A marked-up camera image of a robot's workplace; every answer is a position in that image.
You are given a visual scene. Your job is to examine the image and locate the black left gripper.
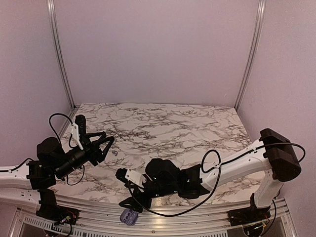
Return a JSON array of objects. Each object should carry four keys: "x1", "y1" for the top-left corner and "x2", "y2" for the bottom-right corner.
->
[{"x1": 54, "y1": 132, "x2": 115, "y2": 180}]

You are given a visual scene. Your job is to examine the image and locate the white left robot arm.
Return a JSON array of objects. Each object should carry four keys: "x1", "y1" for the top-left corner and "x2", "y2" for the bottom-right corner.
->
[{"x1": 0, "y1": 132, "x2": 115, "y2": 220}]

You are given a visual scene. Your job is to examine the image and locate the aluminium front rail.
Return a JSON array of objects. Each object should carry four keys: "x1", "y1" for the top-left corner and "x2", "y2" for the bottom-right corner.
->
[{"x1": 8, "y1": 195, "x2": 297, "y2": 237}]

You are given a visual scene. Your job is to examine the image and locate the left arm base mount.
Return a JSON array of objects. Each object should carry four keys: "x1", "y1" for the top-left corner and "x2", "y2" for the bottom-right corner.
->
[{"x1": 36, "y1": 204, "x2": 79, "y2": 225}]

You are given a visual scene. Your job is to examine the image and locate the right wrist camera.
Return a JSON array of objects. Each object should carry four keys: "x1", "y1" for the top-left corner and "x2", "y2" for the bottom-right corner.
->
[{"x1": 116, "y1": 168, "x2": 147, "y2": 189}]

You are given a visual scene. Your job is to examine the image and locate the aluminium frame post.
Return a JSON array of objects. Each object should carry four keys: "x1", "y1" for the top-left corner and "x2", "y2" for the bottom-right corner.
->
[
  {"x1": 234, "y1": 0, "x2": 267, "y2": 112},
  {"x1": 47, "y1": 0, "x2": 76, "y2": 110}
]

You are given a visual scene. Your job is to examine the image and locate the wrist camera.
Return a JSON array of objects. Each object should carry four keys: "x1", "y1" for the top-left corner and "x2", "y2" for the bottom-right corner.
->
[
  {"x1": 116, "y1": 168, "x2": 147, "y2": 189},
  {"x1": 68, "y1": 115, "x2": 86, "y2": 150}
]

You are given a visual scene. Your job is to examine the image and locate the purple earbud charging case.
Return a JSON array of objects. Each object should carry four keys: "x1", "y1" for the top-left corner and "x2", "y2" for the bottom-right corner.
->
[{"x1": 119, "y1": 208, "x2": 138, "y2": 226}]

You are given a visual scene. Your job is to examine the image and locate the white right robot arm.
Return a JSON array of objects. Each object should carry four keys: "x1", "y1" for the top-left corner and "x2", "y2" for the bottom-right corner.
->
[{"x1": 116, "y1": 128, "x2": 302, "y2": 221}]

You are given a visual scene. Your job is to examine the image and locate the right aluminium frame post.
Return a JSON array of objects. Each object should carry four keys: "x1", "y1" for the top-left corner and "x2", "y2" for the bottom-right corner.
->
[{"x1": 234, "y1": 0, "x2": 267, "y2": 112}]

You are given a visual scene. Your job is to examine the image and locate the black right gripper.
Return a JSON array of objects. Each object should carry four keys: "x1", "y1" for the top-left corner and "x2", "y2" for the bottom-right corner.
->
[{"x1": 119, "y1": 175, "x2": 178, "y2": 213}]

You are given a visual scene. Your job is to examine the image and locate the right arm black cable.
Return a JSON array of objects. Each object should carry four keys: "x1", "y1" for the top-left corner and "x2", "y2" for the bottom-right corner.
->
[{"x1": 128, "y1": 142, "x2": 306, "y2": 217}]

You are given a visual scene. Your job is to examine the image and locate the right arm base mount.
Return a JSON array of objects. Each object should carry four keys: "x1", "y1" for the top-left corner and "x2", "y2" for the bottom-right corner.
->
[{"x1": 228, "y1": 206, "x2": 271, "y2": 226}]

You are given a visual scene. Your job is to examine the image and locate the left aluminium frame post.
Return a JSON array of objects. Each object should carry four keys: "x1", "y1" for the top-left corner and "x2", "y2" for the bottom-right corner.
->
[{"x1": 47, "y1": 0, "x2": 76, "y2": 110}]

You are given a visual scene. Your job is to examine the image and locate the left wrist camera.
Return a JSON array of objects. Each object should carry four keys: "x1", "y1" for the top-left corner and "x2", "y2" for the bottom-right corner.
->
[{"x1": 68, "y1": 115, "x2": 86, "y2": 150}]

